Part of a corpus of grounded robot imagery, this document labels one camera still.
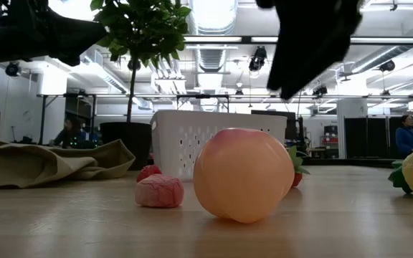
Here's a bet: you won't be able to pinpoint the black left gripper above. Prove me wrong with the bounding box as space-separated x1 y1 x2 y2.
0 0 109 67

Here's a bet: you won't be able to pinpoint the red toy strawberry green leaves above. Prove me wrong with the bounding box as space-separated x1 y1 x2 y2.
287 145 310 188

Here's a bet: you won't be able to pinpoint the large toy peach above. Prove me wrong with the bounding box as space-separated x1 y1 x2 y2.
193 128 296 224

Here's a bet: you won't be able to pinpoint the red toy raspberry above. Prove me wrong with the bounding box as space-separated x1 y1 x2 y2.
136 164 163 183

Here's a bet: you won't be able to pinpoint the pink wrinkled toy fruit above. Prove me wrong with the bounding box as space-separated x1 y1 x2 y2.
134 173 185 209

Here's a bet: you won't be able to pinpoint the shelf with red bins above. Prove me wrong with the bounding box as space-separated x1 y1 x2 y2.
323 125 339 158

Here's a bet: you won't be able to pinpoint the person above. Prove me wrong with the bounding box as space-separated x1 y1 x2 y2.
54 118 85 150
395 114 413 159

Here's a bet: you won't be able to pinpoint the green plant in black pot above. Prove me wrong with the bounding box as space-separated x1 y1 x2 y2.
90 0 192 171

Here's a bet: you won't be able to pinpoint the black partition panels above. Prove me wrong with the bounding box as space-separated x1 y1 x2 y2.
344 116 397 160

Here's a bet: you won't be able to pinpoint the white perforated plastic basket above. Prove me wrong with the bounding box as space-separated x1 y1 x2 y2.
150 110 288 181

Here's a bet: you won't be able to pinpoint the beige cloth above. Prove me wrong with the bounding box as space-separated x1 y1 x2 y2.
0 135 136 190

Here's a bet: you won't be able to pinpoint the black hanging ceiling camera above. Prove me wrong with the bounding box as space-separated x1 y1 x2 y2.
378 59 397 73
248 45 268 72
4 61 21 77

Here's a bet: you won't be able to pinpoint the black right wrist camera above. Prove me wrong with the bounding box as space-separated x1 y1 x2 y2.
255 0 279 9

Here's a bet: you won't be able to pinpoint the silver air duct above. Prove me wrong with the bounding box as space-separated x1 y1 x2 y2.
188 0 239 112

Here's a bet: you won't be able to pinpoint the black workstation frame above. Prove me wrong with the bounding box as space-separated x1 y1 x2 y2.
36 93 231 145

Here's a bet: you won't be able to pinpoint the black aluminium table frame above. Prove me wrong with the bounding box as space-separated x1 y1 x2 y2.
299 157 397 168

